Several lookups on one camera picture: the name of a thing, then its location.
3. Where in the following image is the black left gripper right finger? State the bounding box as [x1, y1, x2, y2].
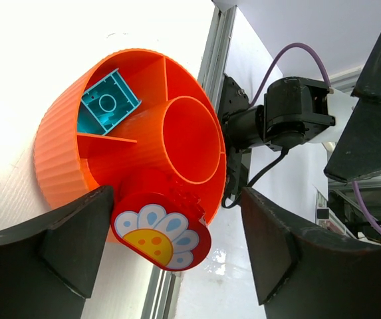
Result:
[241, 188, 381, 318]

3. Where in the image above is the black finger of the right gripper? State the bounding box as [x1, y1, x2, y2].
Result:
[324, 33, 381, 182]

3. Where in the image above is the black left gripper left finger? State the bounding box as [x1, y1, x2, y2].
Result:
[0, 186, 114, 318]

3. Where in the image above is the red flower-print oval lego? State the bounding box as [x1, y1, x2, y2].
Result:
[111, 192, 211, 271]

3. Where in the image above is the teal oval lego piece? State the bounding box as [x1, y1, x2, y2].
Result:
[77, 69, 142, 136]

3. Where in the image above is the orange divided round container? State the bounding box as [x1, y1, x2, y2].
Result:
[34, 49, 226, 223]

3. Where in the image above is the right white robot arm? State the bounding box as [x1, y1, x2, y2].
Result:
[220, 33, 381, 183]

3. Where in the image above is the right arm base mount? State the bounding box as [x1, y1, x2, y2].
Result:
[217, 75, 251, 208]

